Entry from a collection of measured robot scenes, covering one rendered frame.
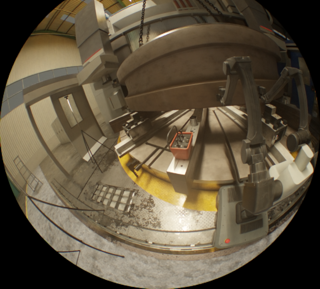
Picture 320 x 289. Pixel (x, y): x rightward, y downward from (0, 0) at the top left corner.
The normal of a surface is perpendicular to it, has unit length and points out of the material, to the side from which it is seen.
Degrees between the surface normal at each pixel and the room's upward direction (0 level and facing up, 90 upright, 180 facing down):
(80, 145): 90
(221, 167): 0
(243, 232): 0
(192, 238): 0
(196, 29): 90
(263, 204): 30
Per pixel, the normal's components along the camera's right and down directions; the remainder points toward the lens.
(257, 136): -0.41, 0.18
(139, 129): 0.61, 0.20
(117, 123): 0.29, 0.37
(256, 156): -0.44, -0.47
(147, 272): -0.28, -0.85
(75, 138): 0.95, -0.18
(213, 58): -0.32, 0.52
